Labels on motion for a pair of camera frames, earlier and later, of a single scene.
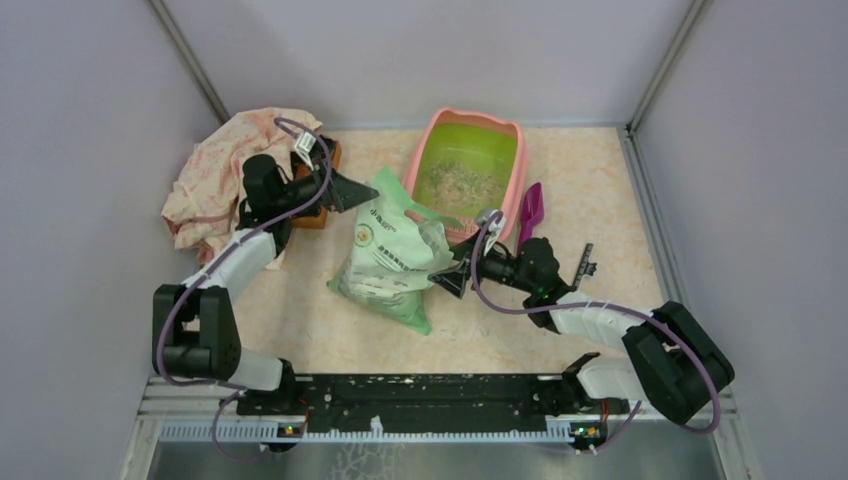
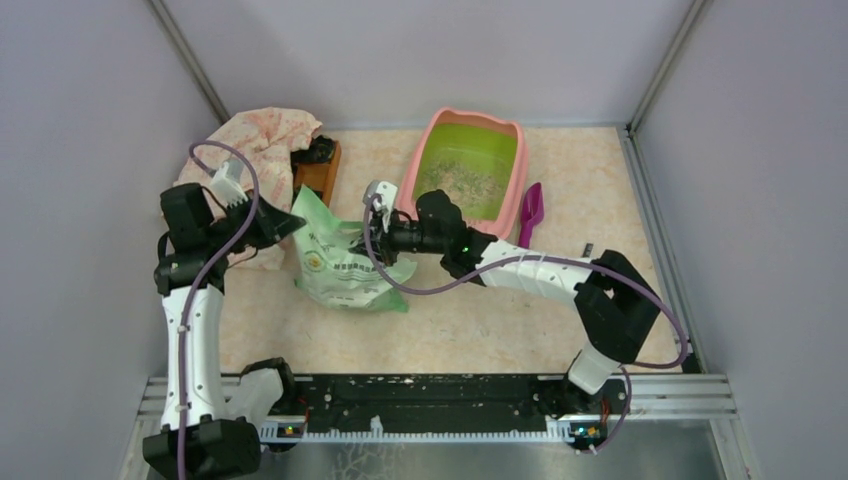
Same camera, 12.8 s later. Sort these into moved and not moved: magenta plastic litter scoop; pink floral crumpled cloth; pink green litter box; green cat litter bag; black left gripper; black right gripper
Moved: black left gripper; green cat litter bag; black right gripper
Not moved: pink floral crumpled cloth; pink green litter box; magenta plastic litter scoop
